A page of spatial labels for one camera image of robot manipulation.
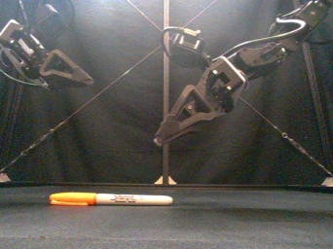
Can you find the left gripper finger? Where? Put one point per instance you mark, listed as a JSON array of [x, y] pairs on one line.
[[81, 78]]

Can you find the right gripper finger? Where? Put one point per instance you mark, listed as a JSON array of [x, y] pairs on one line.
[[173, 124]]

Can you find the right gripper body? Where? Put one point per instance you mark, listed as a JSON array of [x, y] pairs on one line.
[[232, 78]]

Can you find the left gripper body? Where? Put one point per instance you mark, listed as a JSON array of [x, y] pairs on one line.
[[22, 52]]

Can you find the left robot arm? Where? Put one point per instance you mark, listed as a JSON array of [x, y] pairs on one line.
[[47, 14]]

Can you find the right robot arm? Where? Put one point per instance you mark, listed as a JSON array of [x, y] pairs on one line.
[[264, 55]]

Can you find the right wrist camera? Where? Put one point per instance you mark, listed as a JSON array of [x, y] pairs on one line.
[[187, 52]]

